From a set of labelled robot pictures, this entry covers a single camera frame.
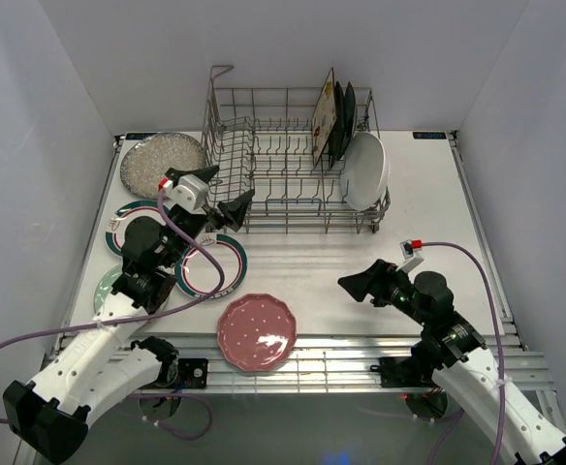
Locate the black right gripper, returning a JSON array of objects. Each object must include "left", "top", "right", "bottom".
[{"left": 336, "top": 259, "right": 429, "bottom": 326}]

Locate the pink dotted scalloped plate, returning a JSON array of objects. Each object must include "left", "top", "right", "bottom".
[{"left": 217, "top": 294, "right": 298, "bottom": 373}]

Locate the white oval plate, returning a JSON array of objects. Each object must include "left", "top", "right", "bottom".
[{"left": 339, "top": 132, "right": 390, "bottom": 211}]

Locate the black floral square plate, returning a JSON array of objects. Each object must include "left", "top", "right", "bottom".
[{"left": 329, "top": 81, "right": 345, "bottom": 168}]

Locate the cream floral square plate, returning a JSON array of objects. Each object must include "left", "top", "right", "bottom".
[{"left": 311, "top": 68, "right": 336, "bottom": 166}]

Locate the teal square plate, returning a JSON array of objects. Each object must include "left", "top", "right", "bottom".
[{"left": 341, "top": 82, "right": 357, "bottom": 155}]

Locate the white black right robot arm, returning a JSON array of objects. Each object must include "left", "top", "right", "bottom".
[{"left": 337, "top": 260, "right": 566, "bottom": 464}]

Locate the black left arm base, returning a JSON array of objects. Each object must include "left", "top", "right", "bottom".
[{"left": 130, "top": 336, "right": 208, "bottom": 390}]

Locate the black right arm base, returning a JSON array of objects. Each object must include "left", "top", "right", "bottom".
[{"left": 369, "top": 348, "right": 443, "bottom": 388}]

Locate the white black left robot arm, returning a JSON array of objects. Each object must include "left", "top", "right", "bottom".
[{"left": 3, "top": 166, "right": 255, "bottom": 464}]

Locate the speckled brown round plate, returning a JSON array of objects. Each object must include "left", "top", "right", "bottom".
[{"left": 119, "top": 133, "right": 205, "bottom": 200}]

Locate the white plate steam logo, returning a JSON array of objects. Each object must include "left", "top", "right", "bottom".
[{"left": 174, "top": 233, "right": 248, "bottom": 299}]

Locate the dark logo sticker left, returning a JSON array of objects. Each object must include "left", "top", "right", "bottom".
[{"left": 124, "top": 133, "right": 158, "bottom": 140}]

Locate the dark logo sticker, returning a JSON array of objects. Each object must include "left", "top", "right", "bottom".
[
  {"left": 412, "top": 131, "right": 448, "bottom": 140},
  {"left": 124, "top": 133, "right": 158, "bottom": 140}
]

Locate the white plate green red rim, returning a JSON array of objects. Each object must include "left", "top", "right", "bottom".
[{"left": 105, "top": 200, "right": 165, "bottom": 257}]

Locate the mint green flower plate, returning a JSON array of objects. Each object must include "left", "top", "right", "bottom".
[{"left": 93, "top": 264, "right": 122, "bottom": 313}]

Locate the dark logo sticker right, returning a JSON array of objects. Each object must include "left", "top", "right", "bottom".
[{"left": 412, "top": 131, "right": 448, "bottom": 140}]

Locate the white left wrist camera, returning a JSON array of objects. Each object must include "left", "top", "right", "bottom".
[{"left": 159, "top": 174, "right": 208, "bottom": 213}]

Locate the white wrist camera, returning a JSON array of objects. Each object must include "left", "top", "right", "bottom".
[
  {"left": 396, "top": 239, "right": 424, "bottom": 273},
  {"left": 159, "top": 174, "right": 208, "bottom": 213}
]

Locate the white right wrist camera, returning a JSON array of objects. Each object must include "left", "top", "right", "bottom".
[{"left": 396, "top": 239, "right": 424, "bottom": 273}]

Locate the grey wire dish rack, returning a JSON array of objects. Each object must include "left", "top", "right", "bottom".
[{"left": 202, "top": 65, "right": 391, "bottom": 233}]

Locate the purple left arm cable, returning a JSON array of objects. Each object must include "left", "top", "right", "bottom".
[{"left": 0, "top": 188, "right": 226, "bottom": 441}]

